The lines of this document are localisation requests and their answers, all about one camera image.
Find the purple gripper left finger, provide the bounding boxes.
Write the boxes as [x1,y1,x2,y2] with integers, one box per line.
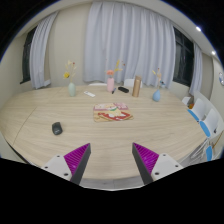
[42,143,91,185]

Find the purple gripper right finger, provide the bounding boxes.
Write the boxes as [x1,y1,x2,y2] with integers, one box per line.
[132,143,182,185]

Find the black computer mouse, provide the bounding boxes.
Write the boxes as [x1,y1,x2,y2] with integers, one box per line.
[52,122,63,135]

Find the colourful mouse pad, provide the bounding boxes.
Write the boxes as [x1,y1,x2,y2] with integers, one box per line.
[93,103,133,122]

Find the blue vase with dried flowers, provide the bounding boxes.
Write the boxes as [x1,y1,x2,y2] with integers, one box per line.
[152,69,164,102]

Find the white and blue chair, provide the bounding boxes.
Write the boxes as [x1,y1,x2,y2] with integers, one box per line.
[188,98,206,122]
[199,109,219,138]

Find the white remote control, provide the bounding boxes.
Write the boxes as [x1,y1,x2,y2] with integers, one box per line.
[84,91,95,97]

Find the green vase with yellow flowers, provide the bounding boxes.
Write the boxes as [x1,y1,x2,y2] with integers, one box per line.
[63,59,78,98]

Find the brown cylindrical bottle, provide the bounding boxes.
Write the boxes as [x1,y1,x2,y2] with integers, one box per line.
[132,76,142,97]

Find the white chair far side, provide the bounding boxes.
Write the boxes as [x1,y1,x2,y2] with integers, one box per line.
[88,83,107,86]

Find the white chair behind table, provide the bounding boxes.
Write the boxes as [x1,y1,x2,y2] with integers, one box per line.
[124,79,143,88]

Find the white right curtain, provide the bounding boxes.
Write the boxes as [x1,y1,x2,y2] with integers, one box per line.
[189,44,203,95]

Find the white curtain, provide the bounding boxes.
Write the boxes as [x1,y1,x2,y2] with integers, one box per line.
[189,44,203,95]
[29,12,57,89]
[83,2,176,86]

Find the pink vase with flowers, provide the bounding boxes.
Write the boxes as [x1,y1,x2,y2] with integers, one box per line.
[106,60,122,92]

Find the left dark window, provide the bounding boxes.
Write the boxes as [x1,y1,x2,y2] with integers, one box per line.
[20,26,37,84]

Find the dark window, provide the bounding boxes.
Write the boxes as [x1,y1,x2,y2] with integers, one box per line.
[173,29,194,86]
[20,26,37,84]

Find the white left curtain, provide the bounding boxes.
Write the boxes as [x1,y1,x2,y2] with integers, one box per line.
[29,12,57,89]

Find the right dark window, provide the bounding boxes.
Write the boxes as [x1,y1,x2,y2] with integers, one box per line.
[173,29,194,86]

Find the white centre curtain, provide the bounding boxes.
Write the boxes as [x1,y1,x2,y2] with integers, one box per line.
[83,2,176,86]

